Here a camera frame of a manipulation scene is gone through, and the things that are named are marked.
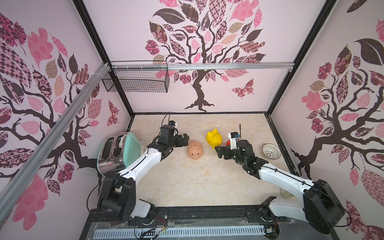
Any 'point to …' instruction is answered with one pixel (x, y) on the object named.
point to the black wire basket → (141, 76)
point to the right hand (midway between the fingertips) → (221, 145)
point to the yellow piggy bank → (214, 138)
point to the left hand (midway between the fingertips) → (183, 140)
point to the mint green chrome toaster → (117, 152)
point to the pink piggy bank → (194, 149)
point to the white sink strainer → (271, 151)
